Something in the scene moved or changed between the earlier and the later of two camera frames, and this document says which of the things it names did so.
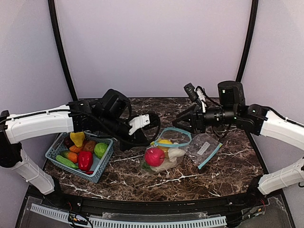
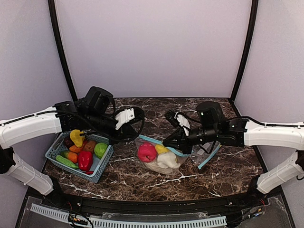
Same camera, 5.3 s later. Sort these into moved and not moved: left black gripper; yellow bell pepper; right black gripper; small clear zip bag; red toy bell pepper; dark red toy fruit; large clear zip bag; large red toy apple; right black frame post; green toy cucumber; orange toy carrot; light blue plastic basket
Moved: left black gripper; large clear zip bag; right black gripper; large red toy apple
Not moved: red toy bell pepper; orange toy carrot; dark red toy fruit; light blue plastic basket; small clear zip bag; green toy cucumber; right black frame post; yellow bell pepper
